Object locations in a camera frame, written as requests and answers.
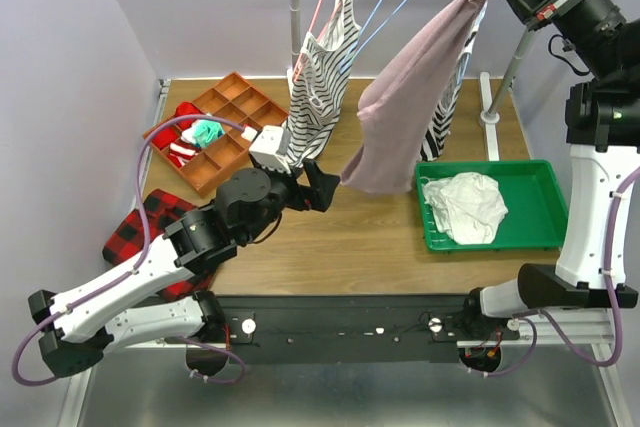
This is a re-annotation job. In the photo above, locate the red sock rolled front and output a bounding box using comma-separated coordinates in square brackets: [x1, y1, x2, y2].
[151, 126, 180, 150]

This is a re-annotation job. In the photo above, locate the green plastic tray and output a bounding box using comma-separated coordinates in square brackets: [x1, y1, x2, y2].
[415, 160, 568, 252]

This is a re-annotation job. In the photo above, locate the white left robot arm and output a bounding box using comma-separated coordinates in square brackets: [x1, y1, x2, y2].
[28, 160, 340, 379]

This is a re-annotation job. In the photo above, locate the aluminium frame rail left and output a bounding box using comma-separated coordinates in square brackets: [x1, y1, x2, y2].
[57, 79, 172, 427]

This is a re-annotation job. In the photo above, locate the mauve tank top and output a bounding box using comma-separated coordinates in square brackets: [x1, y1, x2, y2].
[341, 0, 487, 194]

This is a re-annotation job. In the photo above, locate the grey rack pole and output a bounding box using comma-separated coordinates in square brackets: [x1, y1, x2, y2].
[490, 30, 536, 115]
[286, 0, 301, 90]

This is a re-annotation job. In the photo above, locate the grey right rack pole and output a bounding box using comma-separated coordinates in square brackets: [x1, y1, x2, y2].
[490, 30, 536, 115]

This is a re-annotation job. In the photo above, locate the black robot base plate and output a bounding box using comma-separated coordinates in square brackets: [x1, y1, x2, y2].
[202, 294, 519, 365]

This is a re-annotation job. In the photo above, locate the brown compartment organizer tray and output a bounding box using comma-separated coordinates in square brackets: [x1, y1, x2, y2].
[151, 72, 287, 198]

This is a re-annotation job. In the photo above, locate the blue wire hanger right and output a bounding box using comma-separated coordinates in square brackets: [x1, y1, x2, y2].
[454, 4, 487, 86]

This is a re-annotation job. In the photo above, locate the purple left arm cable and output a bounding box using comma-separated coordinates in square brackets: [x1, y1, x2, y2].
[10, 116, 259, 387]

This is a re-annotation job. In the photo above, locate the thin striped white tank top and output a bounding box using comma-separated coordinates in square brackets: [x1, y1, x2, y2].
[283, 0, 361, 167]

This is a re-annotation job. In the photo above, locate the grey left rack pole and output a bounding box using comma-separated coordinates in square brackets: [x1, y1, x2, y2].
[286, 0, 301, 90]

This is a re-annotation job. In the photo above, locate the pink wire hanger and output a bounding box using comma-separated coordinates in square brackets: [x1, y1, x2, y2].
[291, 0, 360, 83]

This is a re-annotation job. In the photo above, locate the wide striped black white top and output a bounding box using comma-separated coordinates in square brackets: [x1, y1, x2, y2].
[420, 17, 476, 162]

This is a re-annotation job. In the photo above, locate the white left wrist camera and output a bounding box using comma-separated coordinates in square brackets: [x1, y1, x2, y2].
[249, 125, 291, 174]

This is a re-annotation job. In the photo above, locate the teal and white sock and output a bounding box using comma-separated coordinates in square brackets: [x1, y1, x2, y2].
[181, 120, 225, 149]

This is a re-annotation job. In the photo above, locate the white rack base rail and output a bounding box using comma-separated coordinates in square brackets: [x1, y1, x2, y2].
[479, 72, 500, 161]

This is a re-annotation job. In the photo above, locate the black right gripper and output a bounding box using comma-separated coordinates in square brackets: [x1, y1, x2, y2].
[489, 0, 628, 81]

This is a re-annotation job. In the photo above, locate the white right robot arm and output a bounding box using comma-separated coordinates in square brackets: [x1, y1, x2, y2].
[459, 0, 639, 339]

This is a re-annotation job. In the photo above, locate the red black plaid shirt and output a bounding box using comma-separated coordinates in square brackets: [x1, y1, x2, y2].
[102, 189, 214, 302]

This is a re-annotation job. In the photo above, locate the red white striped sock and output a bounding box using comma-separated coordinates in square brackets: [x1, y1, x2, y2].
[167, 143, 198, 169]

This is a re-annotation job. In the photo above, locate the red sock rolled back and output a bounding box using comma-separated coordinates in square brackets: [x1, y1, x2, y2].
[174, 102, 203, 130]

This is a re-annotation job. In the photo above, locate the blue wire hanger middle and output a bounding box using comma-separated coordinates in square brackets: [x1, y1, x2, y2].
[334, 0, 435, 73]

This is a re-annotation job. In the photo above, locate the blue wire hanger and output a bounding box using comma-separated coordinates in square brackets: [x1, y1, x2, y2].
[454, 4, 487, 86]
[334, 0, 435, 73]

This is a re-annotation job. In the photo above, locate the white garment in tray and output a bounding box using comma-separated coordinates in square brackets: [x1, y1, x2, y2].
[421, 172, 509, 245]

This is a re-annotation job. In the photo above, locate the red sock rolled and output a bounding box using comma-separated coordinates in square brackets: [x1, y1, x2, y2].
[174, 102, 203, 130]
[151, 126, 180, 150]

